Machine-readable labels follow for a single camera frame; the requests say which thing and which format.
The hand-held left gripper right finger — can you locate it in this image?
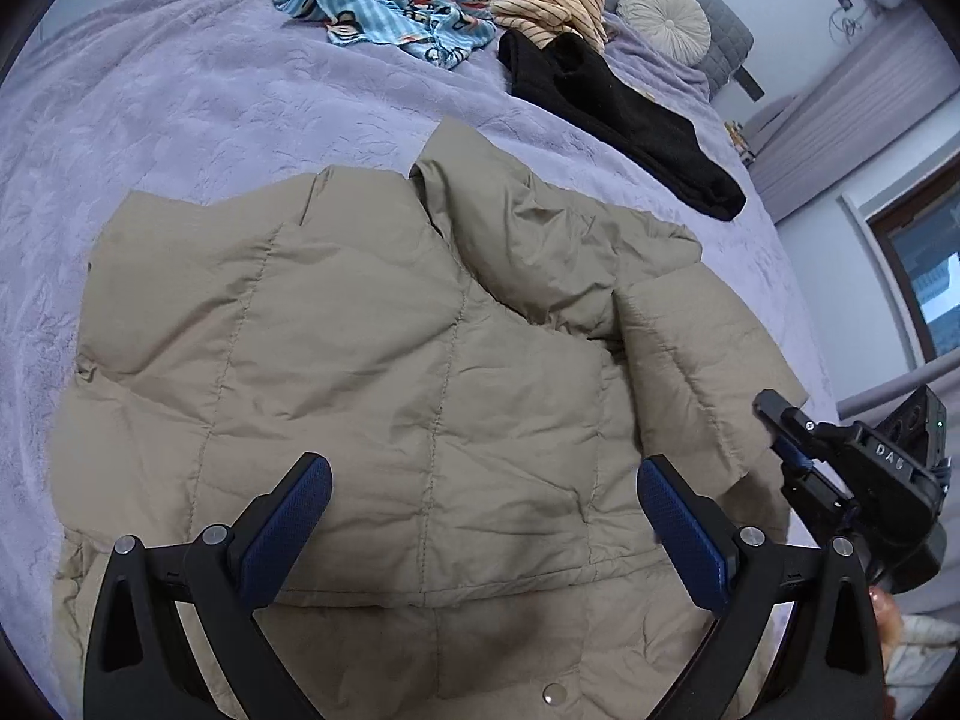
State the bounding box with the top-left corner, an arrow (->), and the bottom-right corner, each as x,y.
636,454 -> 890,720

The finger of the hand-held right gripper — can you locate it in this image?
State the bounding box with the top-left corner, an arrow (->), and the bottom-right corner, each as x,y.
772,439 -> 857,533
753,388 -> 827,449

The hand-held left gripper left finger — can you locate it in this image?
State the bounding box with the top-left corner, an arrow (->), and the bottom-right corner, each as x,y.
82,452 -> 335,720

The beige puffer jacket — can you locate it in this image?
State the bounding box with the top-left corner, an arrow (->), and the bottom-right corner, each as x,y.
51,116 -> 811,720

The person's right hand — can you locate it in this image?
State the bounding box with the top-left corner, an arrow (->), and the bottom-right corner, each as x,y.
870,588 -> 902,647

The dark framed window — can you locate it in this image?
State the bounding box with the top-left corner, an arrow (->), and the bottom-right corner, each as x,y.
840,157 -> 960,368

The lilac curtain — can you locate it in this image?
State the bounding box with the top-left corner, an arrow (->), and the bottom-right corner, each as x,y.
750,0 -> 960,222

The black garment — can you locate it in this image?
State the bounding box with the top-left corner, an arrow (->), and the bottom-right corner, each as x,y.
497,30 -> 747,222

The grey quilted headboard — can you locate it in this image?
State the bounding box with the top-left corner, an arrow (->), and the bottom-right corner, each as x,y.
465,0 -> 755,95

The round cream cushion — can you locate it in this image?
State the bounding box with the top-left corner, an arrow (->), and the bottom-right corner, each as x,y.
616,0 -> 712,67

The lilac plush blanket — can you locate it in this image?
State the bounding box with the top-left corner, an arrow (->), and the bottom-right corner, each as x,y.
0,0 -> 848,720

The grey rail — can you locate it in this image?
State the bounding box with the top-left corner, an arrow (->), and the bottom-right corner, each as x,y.
836,358 -> 960,415

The wall socket with cable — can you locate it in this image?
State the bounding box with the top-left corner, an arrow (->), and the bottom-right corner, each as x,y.
829,0 -> 871,42

